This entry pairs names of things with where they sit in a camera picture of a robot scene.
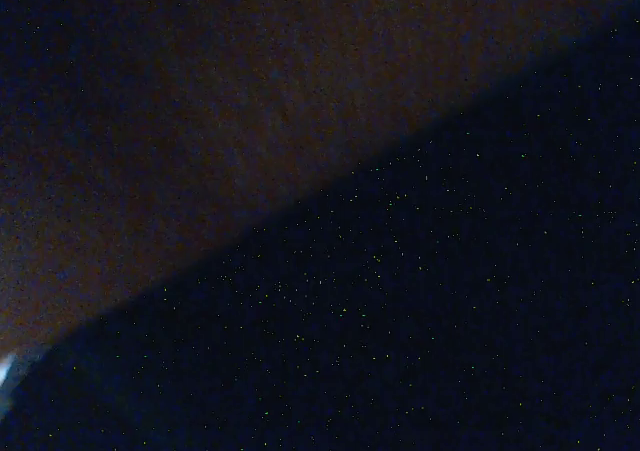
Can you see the black cloth garment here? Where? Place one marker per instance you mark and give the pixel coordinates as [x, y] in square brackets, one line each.
[475, 287]

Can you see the orange jacket with white lining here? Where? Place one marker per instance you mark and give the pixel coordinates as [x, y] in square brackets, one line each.
[138, 134]

